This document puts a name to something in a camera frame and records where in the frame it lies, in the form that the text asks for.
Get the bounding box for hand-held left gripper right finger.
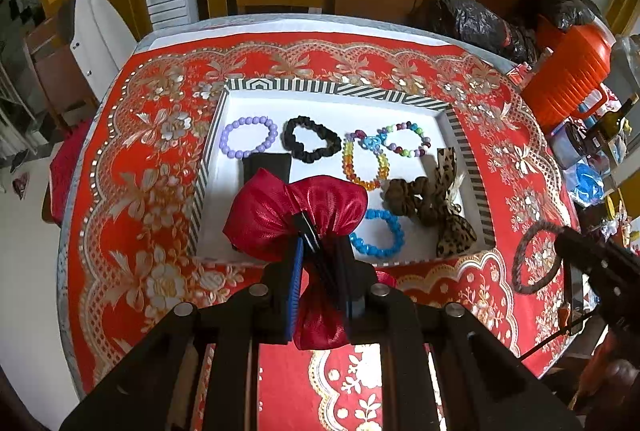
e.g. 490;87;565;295
322;235;584;431

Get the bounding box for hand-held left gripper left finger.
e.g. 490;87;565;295
59;211;322;431

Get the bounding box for red floral tablecloth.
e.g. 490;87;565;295
65;31;581;431

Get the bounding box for white tray with striped rim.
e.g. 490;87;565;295
189;78;497;268

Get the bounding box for black cable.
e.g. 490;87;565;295
519;330;573;360

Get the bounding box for multicolour bead bracelet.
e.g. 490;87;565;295
377;121;432;158

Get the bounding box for leopard print bow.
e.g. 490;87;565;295
422;148;478;258

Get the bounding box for black scrunchie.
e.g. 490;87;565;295
281;115;343;163

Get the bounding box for rainbow bead bracelet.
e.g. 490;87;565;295
341;134;392;189

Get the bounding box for black plastic bag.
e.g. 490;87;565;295
424;0;538;63
520;0;607;33

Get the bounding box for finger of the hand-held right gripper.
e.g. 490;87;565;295
554;225;609;273

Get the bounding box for orange plastic jug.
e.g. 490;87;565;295
521;18;615;133

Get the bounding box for blue plastic bag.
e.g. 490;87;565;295
569;161;607;208

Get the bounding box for purple bead bracelet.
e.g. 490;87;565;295
220;115;278;160

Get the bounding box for brown hair tie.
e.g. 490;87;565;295
511;221;566;296

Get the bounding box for brown leopard print scrunchie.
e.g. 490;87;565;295
384;178;441;224

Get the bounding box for dark glass bottle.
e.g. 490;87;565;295
586;92;640;138

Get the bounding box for blue bead bracelet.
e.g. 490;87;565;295
348;208;406;258

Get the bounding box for red satin scrunchie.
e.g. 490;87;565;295
222;168;397;352

